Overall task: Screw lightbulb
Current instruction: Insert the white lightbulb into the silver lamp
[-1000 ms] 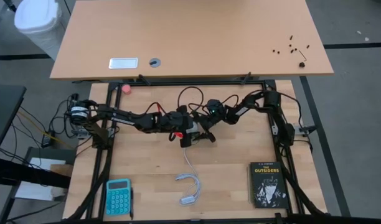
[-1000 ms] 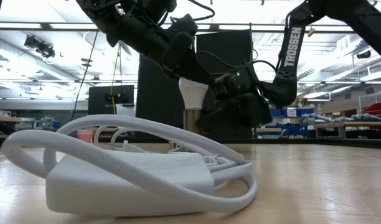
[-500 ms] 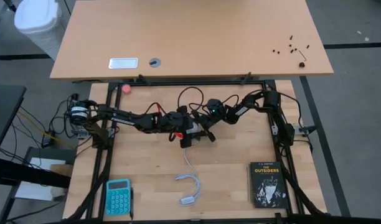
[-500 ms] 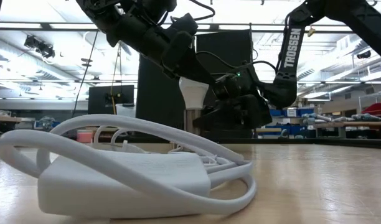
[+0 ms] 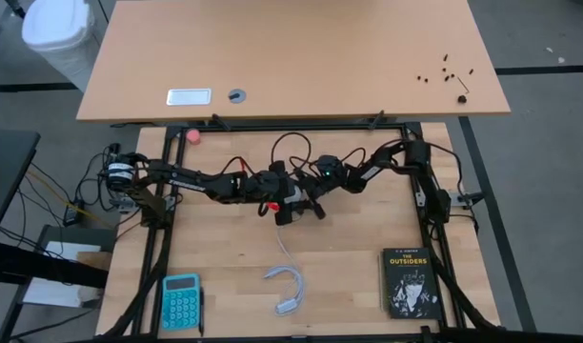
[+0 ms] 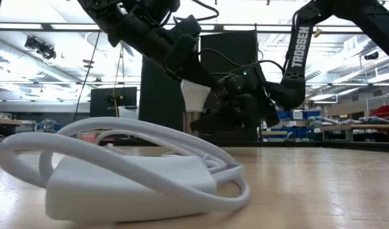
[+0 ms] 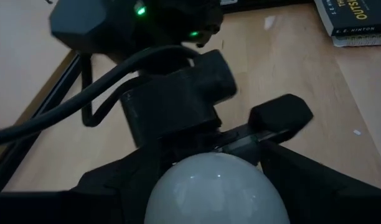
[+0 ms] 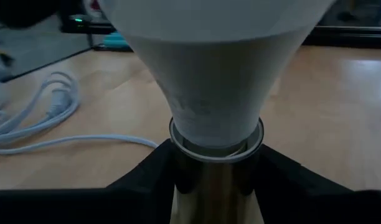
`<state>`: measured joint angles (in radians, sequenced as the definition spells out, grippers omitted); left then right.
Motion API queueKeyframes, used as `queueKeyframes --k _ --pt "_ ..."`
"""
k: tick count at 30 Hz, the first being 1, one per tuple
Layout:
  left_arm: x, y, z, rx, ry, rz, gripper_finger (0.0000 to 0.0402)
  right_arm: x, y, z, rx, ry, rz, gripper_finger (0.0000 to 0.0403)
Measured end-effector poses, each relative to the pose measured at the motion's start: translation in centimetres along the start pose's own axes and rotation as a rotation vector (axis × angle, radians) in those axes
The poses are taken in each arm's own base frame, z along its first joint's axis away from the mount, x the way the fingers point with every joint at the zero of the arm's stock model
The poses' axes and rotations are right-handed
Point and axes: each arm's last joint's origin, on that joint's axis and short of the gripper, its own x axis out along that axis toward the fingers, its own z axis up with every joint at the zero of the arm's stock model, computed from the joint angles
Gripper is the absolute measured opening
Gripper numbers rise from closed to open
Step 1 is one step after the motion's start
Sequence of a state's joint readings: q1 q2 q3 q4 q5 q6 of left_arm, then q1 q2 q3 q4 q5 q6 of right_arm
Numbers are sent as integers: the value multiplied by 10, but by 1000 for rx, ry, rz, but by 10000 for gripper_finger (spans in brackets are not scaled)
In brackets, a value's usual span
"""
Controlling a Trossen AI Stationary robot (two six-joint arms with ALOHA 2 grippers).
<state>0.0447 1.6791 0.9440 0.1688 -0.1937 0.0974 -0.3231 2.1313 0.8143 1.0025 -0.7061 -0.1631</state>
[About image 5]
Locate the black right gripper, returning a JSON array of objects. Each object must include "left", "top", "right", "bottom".
[{"left": 306, "top": 153, "right": 351, "bottom": 221}]

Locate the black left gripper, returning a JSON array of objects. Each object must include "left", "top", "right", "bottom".
[{"left": 245, "top": 160, "right": 298, "bottom": 227}]

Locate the black clamp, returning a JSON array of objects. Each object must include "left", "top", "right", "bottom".
[
  {"left": 366, "top": 109, "right": 386, "bottom": 131},
  {"left": 209, "top": 112, "right": 231, "bottom": 132}
]

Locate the black paperback book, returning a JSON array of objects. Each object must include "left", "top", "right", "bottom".
[{"left": 379, "top": 246, "right": 444, "bottom": 321}]

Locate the black pen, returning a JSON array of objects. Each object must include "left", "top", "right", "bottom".
[{"left": 198, "top": 286, "right": 206, "bottom": 337}]

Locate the beige wooden desk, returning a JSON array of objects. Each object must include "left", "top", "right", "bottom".
[{"left": 74, "top": 0, "right": 511, "bottom": 124}]

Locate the teal calculator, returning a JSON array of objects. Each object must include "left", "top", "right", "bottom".
[{"left": 160, "top": 272, "right": 202, "bottom": 332}]

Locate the small wooden board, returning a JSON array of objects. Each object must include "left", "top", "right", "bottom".
[{"left": 75, "top": 251, "right": 112, "bottom": 272}]

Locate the grey floor stand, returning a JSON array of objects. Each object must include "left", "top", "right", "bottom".
[{"left": 0, "top": 223, "right": 119, "bottom": 342}]

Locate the black power adapter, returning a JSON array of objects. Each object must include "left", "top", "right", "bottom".
[{"left": 62, "top": 199, "right": 85, "bottom": 228}]

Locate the white sheet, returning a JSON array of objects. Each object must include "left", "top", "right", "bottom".
[{"left": 22, "top": 240, "right": 103, "bottom": 310}]

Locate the black metal beam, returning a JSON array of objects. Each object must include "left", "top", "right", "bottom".
[{"left": 0, "top": 240, "right": 110, "bottom": 291}]

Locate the black side table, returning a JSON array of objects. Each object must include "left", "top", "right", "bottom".
[{"left": 0, "top": 129, "right": 41, "bottom": 244}]

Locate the white trash bin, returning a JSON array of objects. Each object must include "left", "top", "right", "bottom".
[{"left": 20, "top": 0, "right": 103, "bottom": 92}]

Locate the black rod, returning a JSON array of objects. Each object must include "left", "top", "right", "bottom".
[{"left": 0, "top": 0, "right": 26, "bottom": 21}]

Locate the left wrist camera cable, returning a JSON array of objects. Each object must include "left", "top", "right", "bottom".
[{"left": 271, "top": 131, "right": 312, "bottom": 169}]

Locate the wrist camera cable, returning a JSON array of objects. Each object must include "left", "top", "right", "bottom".
[
  {"left": 338, "top": 147, "right": 368, "bottom": 169},
  {"left": 271, "top": 131, "right": 312, "bottom": 169}
]

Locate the white lamp power cord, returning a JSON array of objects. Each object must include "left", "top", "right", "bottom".
[{"left": 262, "top": 223, "right": 306, "bottom": 316}]

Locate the black aluminium frame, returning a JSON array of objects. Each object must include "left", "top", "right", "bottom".
[{"left": 98, "top": 121, "right": 507, "bottom": 343}]

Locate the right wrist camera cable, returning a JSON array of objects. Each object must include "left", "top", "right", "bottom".
[{"left": 338, "top": 147, "right": 368, "bottom": 169}]

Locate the white inline cord switch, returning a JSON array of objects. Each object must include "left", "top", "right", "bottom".
[{"left": 274, "top": 299, "right": 299, "bottom": 316}]

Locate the grey metal bracket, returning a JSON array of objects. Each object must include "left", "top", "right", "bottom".
[
  {"left": 108, "top": 197, "right": 136, "bottom": 214},
  {"left": 451, "top": 190, "right": 484, "bottom": 210}
]

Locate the black floor cable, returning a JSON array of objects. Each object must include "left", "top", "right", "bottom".
[{"left": 14, "top": 141, "right": 145, "bottom": 249}]

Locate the yellow floor cable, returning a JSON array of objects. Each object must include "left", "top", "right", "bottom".
[{"left": 25, "top": 170, "right": 114, "bottom": 230}]

